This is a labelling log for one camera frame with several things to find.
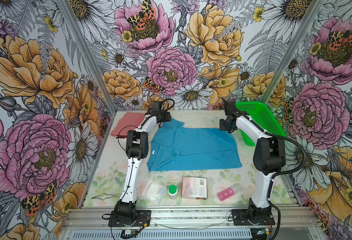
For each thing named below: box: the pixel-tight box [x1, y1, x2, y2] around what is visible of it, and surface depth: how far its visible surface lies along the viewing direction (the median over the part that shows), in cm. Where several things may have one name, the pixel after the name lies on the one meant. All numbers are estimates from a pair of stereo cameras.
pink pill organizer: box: [217, 187, 235, 202], surface depth 83 cm
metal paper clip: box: [91, 193, 121, 201], surface depth 83 cm
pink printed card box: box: [181, 176, 208, 200], surface depth 81 cm
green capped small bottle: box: [167, 184, 178, 200], surface depth 76 cm
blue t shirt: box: [146, 118, 243, 172], surface depth 103 cm
